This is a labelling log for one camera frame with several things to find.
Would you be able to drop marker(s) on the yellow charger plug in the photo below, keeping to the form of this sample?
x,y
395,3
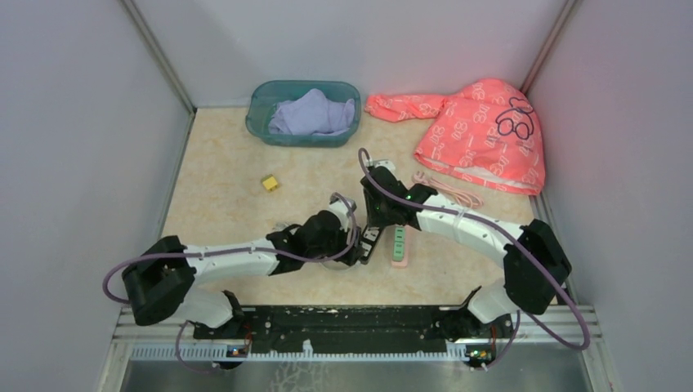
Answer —
x,y
270,183

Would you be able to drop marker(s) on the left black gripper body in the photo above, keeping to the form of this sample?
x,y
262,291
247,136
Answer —
x,y
337,243

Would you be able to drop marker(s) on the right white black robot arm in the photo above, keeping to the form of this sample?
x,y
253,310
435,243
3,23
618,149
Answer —
x,y
533,262

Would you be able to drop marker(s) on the teal plastic basin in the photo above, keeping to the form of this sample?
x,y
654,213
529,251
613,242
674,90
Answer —
x,y
269,94

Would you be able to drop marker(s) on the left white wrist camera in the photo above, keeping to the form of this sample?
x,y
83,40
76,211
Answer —
x,y
341,206

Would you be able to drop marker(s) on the lavender cloth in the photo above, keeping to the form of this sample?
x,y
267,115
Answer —
x,y
312,115

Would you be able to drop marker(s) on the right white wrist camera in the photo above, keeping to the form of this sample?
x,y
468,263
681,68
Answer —
x,y
388,164

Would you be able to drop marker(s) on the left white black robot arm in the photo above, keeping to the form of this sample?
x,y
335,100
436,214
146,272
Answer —
x,y
166,281

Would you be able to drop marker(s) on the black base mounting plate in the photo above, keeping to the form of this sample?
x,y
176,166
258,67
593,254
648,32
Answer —
x,y
404,329

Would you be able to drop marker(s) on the pink power strip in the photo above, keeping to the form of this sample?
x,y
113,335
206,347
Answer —
x,y
408,242

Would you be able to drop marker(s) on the black power strip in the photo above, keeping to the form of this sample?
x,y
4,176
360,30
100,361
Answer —
x,y
369,239

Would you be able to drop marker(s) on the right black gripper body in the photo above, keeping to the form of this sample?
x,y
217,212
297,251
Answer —
x,y
377,212

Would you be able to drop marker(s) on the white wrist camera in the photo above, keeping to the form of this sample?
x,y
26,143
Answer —
x,y
388,164
341,206

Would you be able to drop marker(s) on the coral patterned jacket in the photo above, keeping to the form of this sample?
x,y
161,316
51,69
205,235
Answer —
x,y
488,134

